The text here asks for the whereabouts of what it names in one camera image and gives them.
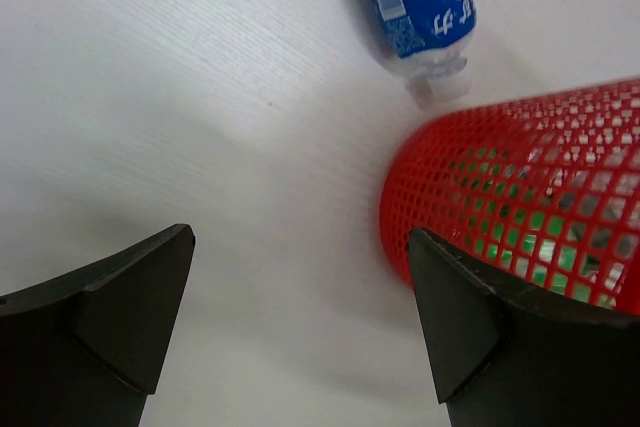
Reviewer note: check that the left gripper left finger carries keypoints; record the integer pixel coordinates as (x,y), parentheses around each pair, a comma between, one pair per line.
(87,348)

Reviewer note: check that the clear bottle blue label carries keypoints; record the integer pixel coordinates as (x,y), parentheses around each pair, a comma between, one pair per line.
(421,42)

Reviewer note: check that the green plastic bottle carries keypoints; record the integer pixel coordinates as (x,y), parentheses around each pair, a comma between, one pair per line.
(526,217)

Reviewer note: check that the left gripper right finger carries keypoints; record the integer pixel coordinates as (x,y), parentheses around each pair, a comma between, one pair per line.
(506,352)

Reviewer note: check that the red mesh plastic bin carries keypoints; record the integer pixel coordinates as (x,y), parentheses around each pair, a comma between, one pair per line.
(594,131)

